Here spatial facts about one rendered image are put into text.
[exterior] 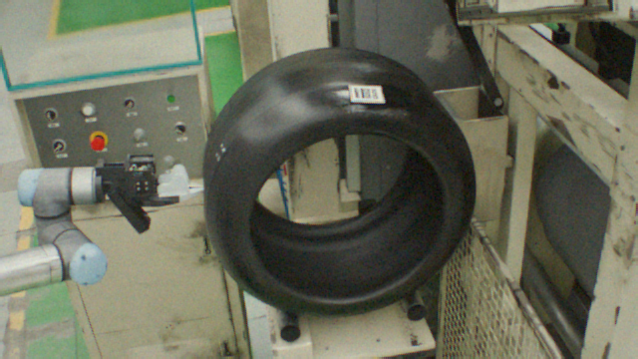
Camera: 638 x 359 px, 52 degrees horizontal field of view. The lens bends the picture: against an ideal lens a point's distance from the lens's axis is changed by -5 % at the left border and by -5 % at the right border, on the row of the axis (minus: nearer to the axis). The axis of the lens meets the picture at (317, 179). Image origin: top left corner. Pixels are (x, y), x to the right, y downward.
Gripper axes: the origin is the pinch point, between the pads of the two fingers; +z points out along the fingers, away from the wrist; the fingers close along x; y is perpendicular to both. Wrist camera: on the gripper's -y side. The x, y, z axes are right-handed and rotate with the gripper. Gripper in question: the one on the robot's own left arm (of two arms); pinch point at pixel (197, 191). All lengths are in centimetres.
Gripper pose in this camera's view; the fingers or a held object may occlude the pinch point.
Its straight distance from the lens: 140.0
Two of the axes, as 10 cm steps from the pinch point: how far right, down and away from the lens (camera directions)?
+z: 9.9, -0.3, 1.6
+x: -1.5, -4.9, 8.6
